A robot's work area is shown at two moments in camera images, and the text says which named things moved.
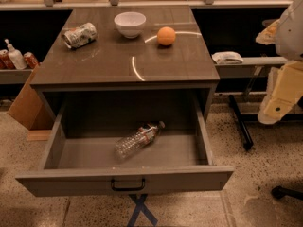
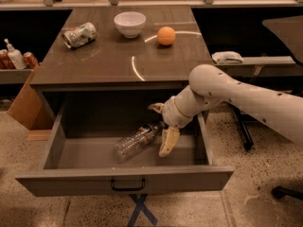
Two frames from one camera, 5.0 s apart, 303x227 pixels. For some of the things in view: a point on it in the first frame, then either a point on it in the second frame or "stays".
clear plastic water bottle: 137,140 stays
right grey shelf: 250,67 stays
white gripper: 291,35 -> 172,112
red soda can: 30,61 stays
